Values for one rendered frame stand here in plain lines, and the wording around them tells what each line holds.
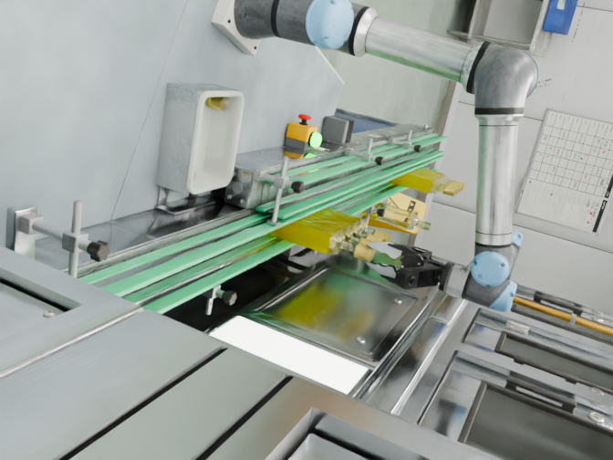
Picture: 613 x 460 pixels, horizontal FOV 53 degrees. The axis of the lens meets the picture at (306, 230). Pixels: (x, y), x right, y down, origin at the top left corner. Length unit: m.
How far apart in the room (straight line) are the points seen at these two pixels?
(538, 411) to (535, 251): 6.08
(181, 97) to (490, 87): 0.62
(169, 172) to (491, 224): 0.69
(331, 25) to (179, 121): 0.38
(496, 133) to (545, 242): 6.19
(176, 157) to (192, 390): 0.91
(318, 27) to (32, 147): 0.63
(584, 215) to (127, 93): 6.47
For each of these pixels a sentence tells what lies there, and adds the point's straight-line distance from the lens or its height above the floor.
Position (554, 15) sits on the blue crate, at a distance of 6.67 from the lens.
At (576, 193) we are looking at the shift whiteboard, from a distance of 7.31.
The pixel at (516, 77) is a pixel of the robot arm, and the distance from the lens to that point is 1.29.
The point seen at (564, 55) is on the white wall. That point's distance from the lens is 7.26.
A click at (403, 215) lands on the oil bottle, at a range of 2.32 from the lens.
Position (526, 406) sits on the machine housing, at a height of 1.62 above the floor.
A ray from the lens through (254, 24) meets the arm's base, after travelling 1.44.
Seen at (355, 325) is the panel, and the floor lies 1.21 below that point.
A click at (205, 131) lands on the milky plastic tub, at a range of 1.46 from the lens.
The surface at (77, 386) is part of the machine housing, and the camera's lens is 0.48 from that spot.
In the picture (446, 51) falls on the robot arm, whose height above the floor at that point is 1.23.
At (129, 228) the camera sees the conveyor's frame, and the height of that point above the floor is 0.81.
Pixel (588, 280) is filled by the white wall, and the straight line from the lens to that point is 7.53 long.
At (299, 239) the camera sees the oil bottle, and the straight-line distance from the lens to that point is 1.57.
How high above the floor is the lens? 1.55
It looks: 21 degrees down
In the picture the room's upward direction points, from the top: 108 degrees clockwise
